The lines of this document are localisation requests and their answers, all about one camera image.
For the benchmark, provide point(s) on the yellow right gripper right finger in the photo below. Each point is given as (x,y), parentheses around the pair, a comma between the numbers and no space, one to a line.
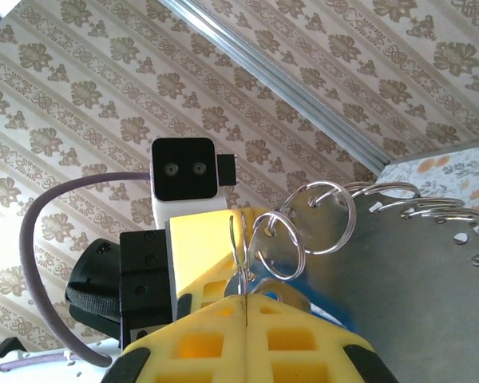
(303,351)

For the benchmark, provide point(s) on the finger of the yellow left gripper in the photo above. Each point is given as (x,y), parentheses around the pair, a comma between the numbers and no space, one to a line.
(253,213)
(203,243)

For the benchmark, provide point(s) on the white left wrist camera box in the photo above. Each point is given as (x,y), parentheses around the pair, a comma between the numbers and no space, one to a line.
(183,169)

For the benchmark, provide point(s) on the metal band with key rings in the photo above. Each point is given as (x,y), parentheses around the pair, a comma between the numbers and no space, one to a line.
(403,299)

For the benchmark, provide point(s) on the aluminium left corner post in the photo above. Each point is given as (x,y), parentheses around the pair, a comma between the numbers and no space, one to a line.
(279,80)

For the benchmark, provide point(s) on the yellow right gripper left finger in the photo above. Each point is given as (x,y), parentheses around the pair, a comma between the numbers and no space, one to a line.
(183,351)

